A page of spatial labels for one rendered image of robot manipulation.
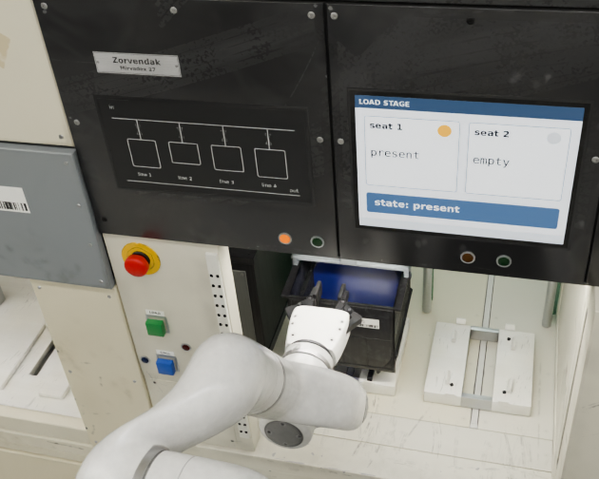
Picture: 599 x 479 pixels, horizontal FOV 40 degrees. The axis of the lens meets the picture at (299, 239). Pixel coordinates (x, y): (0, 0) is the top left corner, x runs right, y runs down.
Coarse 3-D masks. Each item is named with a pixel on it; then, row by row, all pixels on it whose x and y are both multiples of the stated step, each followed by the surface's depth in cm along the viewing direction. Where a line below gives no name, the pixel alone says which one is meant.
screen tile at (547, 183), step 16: (480, 128) 103; (496, 128) 103; (512, 128) 102; (528, 128) 102; (544, 128) 101; (560, 128) 100; (480, 144) 105; (496, 144) 104; (512, 144) 104; (528, 144) 103; (544, 160) 104; (560, 160) 103; (480, 176) 108; (496, 176) 107; (512, 176) 106; (528, 176) 106; (544, 176) 105; (560, 176) 105; (480, 192) 109; (496, 192) 109; (512, 192) 108; (528, 192) 107; (544, 192) 107; (560, 192) 106
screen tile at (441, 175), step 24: (384, 120) 106; (408, 120) 105; (432, 120) 104; (384, 144) 108; (408, 144) 107; (432, 144) 106; (456, 144) 106; (384, 168) 111; (408, 168) 110; (432, 168) 109; (456, 168) 108
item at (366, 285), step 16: (320, 272) 173; (336, 272) 172; (352, 272) 171; (368, 272) 170; (384, 272) 169; (336, 288) 175; (352, 288) 174; (368, 288) 173; (384, 288) 172; (384, 304) 174
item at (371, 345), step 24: (312, 264) 175; (360, 264) 162; (384, 264) 161; (288, 288) 161; (312, 288) 174; (408, 288) 173; (360, 312) 157; (384, 312) 156; (360, 336) 161; (384, 336) 160; (360, 360) 166; (384, 360) 164
